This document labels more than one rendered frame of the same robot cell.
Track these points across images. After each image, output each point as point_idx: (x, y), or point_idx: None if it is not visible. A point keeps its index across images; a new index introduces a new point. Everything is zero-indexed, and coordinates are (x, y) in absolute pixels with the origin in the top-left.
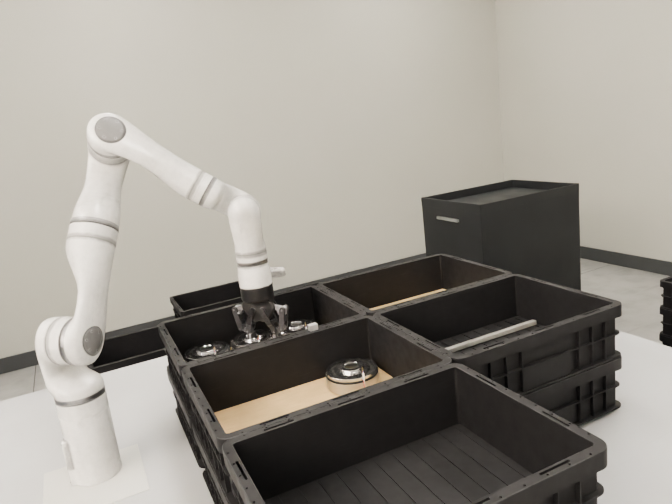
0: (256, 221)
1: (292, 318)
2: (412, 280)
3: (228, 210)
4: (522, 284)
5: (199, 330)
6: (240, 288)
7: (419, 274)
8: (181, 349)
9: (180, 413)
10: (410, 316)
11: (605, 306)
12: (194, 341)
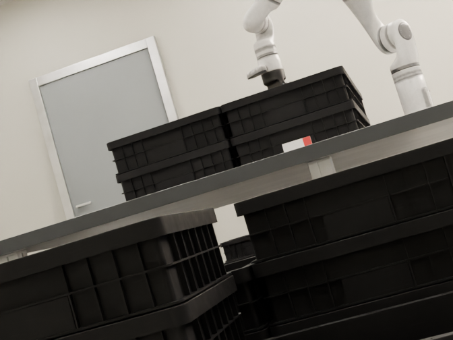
0: None
1: (249, 120)
2: (141, 149)
3: (269, 16)
4: None
5: (317, 87)
6: (283, 69)
7: (134, 148)
8: (336, 92)
9: (360, 127)
10: None
11: None
12: (324, 92)
